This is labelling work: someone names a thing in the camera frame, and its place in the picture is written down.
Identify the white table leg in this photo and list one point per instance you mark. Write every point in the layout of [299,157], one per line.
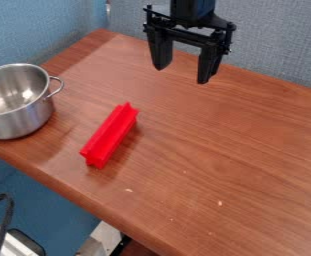
[102,241]

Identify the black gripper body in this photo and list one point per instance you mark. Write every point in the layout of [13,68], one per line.
[190,22]

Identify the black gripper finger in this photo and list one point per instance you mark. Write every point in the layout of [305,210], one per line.
[160,48]
[210,58]

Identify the metal pot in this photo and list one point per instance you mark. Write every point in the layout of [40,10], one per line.
[27,89]

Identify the red plastic block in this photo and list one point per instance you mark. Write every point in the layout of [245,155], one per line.
[108,136]

